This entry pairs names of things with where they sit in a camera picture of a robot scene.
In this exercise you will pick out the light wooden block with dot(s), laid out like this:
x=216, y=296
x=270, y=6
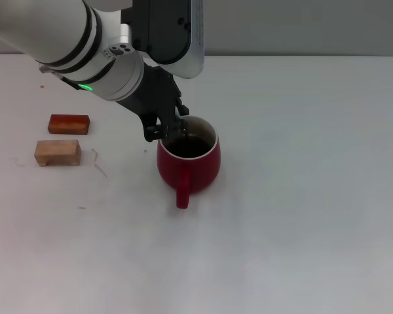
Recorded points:
x=57, y=152

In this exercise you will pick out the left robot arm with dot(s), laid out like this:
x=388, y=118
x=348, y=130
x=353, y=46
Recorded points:
x=52, y=29

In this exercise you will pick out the red ceramic cup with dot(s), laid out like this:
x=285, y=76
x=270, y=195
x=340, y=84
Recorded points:
x=199, y=173

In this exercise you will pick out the red-brown wooden block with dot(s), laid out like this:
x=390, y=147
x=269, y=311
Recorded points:
x=68, y=124

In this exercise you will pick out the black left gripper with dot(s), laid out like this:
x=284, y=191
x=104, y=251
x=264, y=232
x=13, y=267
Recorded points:
x=154, y=98

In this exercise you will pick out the dark coffee liquid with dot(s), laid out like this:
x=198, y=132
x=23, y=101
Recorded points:
x=190, y=148

